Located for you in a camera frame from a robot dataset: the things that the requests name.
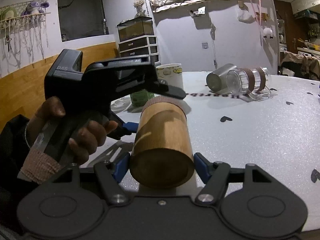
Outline white drawer unit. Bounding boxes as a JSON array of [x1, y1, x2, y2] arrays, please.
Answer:
[[118, 35, 161, 66]]

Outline white paper-pattern cup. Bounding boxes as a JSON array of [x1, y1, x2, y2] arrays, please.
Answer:
[[156, 63, 184, 89]]

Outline stainless steel cup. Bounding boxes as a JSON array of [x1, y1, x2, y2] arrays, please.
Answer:
[[206, 63, 237, 94]]

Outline purple plush toy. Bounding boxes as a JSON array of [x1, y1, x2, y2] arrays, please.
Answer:
[[21, 1, 49, 16]]

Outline person's left hand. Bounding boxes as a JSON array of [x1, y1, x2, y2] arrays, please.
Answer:
[[24, 96, 118, 166]]

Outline glass fish tank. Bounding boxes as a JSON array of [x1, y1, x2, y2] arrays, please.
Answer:
[[117, 16, 154, 42]]

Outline ribbed glass goblet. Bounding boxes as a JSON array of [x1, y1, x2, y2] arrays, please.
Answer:
[[111, 96, 131, 113]]

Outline green tin can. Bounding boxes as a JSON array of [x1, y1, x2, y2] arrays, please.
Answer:
[[130, 89, 155, 107]]

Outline wall socket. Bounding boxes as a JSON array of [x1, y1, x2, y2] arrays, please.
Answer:
[[202, 42, 208, 49]]

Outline white plush toy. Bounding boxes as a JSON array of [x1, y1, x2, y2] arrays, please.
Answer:
[[263, 27, 273, 39]]

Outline brown bamboo cup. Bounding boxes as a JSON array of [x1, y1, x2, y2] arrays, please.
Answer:
[[130, 96, 194, 189]]

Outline clear glass mug brown bands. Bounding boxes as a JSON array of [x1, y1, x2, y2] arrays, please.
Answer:
[[226, 67, 272, 102]]

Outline dried flower vase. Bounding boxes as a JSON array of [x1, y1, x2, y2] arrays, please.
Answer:
[[133, 0, 146, 18]]

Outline white hanging bag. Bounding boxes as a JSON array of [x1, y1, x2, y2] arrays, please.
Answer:
[[237, 8, 255, 23]]

